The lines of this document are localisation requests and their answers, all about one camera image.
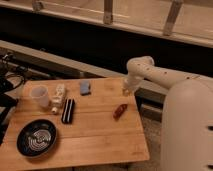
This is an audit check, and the white toy bottle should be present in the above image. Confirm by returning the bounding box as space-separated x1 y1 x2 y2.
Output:
51 84 66 114

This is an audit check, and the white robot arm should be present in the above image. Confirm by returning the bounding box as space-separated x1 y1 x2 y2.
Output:
123 56 213 171

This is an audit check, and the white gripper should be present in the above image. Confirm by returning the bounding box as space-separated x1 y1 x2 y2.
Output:
122 76 142 96

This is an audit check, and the blue sponge block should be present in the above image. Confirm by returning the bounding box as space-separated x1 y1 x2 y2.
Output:
80 80 90 96

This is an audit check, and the metal bracket right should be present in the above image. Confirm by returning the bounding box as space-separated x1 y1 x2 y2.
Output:
163 0 183 36

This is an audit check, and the black spiral patterned bowl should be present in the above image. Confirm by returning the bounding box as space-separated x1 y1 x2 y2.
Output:
16 119 57 158

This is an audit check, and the black cables and equipment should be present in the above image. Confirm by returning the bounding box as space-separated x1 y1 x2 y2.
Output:
0 52 27 146

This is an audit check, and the translucent plastic cup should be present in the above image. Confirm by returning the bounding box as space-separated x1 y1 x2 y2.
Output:
30 86 50 108

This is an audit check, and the metal bracket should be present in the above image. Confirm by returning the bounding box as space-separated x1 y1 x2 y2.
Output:
103 0 113 24
163 0 183 36

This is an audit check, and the red chili pepper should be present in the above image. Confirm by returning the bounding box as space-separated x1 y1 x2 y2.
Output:
113 104 127 120

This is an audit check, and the metal bracket middle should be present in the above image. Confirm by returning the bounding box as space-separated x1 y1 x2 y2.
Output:
103 0 113 24

